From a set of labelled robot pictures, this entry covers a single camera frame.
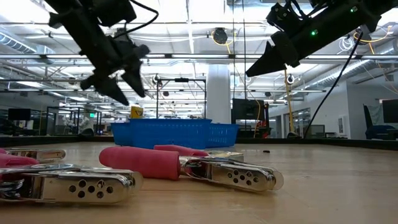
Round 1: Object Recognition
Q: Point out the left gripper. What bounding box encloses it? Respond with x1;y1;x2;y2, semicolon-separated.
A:
49;8;150;107

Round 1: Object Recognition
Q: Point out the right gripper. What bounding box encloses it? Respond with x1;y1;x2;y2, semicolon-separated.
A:
245;15;339;78

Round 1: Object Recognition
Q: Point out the blue slotted plastic basket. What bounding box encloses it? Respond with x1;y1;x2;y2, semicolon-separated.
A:
128;118;213;150
110;122;131;146
207;123;239;148

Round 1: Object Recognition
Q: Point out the black screen on stand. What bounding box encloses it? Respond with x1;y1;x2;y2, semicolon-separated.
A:
231;98;266;138

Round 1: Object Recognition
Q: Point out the black framed workstation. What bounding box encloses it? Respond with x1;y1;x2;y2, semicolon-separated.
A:
45;106;103;136

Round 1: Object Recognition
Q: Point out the white building column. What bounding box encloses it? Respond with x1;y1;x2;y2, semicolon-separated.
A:
206;64;233;124

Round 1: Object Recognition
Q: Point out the black monitor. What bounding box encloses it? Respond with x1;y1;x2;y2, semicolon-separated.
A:
7;108;32;121
381;98;398;124

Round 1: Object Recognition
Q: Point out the blue office chair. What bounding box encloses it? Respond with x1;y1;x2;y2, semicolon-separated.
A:
363;104;398;140

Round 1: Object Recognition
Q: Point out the long yellow cable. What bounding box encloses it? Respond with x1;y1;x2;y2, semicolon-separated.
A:
282;68;295;136

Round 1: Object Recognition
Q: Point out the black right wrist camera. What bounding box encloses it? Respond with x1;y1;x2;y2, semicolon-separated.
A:
266;1;310;32

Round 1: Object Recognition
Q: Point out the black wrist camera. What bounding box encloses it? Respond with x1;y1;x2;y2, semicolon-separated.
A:
93;0;137;27
266;1;310;32

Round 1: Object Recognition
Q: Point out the black ceiling cable reel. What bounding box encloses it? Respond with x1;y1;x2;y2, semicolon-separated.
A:
212;27;229;45

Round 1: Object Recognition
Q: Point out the black metal rig frame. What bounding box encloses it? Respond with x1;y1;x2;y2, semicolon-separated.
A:
155;77;208;121

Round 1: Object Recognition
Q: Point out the black left wrist camera cable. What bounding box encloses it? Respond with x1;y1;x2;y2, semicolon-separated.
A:
112;0;160;40

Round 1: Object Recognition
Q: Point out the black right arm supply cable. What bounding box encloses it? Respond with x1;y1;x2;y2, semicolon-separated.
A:
303;30;364;138

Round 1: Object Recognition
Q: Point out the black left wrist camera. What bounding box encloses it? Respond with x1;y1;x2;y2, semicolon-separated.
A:
93;0;137;27

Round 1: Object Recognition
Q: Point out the black aluminium table frame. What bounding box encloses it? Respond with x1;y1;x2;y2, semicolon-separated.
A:
0;134;398;151

